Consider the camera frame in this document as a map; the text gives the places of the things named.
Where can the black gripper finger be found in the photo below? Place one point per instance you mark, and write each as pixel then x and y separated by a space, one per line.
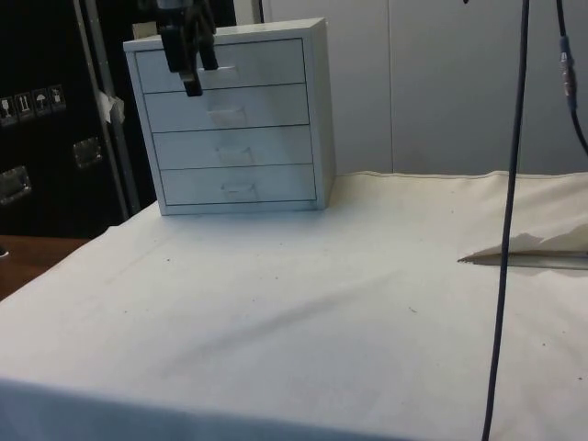
pixel 204 41
pixel 174 48

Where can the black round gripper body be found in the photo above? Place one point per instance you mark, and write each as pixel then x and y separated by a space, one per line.
pixel 173 3

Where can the white chest of drawers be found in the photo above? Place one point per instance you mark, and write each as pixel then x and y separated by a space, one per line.
pixel 239 138

